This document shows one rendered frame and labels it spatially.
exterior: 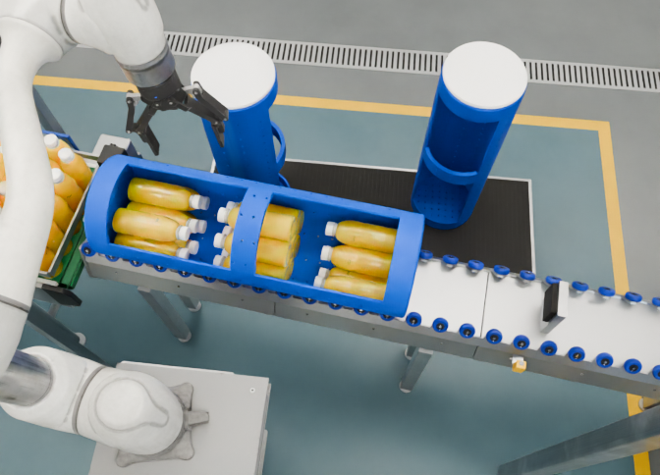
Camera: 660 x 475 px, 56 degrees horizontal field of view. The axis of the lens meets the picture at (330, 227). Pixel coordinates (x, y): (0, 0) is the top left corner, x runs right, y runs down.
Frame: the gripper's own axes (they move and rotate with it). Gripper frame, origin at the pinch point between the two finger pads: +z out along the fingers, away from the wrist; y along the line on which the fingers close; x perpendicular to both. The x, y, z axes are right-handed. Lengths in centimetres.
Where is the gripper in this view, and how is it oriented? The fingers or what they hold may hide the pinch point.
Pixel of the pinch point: (188, 142)
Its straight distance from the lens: 129.3
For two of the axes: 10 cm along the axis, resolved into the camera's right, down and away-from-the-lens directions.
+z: 1.1, 5.0, 8.6
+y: -9.9, 1.1, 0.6
